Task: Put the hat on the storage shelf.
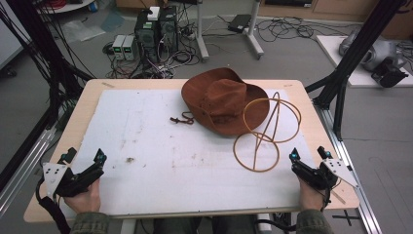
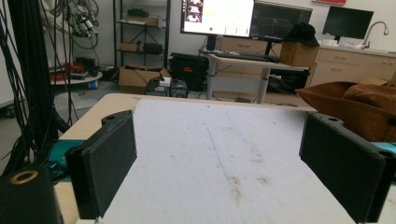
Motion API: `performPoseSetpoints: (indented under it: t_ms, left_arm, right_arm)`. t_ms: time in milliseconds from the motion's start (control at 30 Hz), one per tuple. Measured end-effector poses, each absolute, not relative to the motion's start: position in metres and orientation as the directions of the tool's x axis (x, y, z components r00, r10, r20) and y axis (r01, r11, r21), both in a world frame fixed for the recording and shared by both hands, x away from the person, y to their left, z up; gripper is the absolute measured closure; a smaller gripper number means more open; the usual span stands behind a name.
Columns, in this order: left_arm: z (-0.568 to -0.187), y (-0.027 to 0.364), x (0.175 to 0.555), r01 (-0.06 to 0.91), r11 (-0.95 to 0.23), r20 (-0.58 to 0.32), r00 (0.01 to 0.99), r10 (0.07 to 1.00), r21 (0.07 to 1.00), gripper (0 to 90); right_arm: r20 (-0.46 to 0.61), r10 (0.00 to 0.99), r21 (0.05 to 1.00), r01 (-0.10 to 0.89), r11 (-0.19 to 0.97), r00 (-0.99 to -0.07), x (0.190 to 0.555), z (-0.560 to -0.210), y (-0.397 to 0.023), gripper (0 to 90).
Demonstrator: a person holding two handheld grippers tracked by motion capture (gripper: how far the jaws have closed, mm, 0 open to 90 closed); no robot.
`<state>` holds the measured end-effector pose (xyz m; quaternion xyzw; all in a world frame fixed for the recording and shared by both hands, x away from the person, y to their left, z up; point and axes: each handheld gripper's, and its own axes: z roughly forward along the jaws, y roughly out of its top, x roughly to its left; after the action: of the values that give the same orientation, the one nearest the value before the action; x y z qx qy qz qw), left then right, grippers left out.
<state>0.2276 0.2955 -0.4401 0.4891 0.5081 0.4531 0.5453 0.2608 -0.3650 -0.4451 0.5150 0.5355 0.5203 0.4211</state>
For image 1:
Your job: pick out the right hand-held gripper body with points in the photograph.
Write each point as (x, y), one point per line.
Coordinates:
(313, 177)

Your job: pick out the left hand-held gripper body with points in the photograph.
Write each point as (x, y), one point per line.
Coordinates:
(69, 182)

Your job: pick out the brown suede cowboy hat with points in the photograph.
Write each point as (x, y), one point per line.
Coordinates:
(224, 100)

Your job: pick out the person's right hand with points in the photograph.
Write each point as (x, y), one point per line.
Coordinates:
(310, 198)

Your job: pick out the person's left hand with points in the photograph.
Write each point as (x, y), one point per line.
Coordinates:
(82, 200)

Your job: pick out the white table mat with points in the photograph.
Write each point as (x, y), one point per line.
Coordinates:
(162, 182)

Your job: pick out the black device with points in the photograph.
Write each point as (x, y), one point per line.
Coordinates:
(388, 74)

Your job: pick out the white floor platform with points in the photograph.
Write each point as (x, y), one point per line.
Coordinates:
(334, 52)

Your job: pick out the grey power supply unit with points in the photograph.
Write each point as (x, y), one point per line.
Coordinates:
(129, 48)
(118, 47)

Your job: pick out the grey robot shell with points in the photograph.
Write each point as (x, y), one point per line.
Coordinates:
(378, 52)

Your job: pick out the clear plastic sheet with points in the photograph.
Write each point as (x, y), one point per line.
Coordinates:
(81, 31)

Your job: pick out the white metal stand leg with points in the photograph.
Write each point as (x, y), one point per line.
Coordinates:
(255, 35)
(201, 35)

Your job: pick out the black computer tower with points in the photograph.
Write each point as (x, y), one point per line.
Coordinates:
(168, 29)
(147, 34)

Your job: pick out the flat black box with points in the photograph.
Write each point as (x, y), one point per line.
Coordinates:
(239, 23)

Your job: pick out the round white table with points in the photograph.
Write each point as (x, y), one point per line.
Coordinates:
(69, 6)

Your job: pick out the blue tape roll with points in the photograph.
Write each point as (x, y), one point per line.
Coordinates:
(93, 6)

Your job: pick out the small white box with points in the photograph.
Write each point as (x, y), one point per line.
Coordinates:
(153, 13)

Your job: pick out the aluminium rail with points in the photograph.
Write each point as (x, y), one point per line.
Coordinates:
(26, 162)
(345, 159)

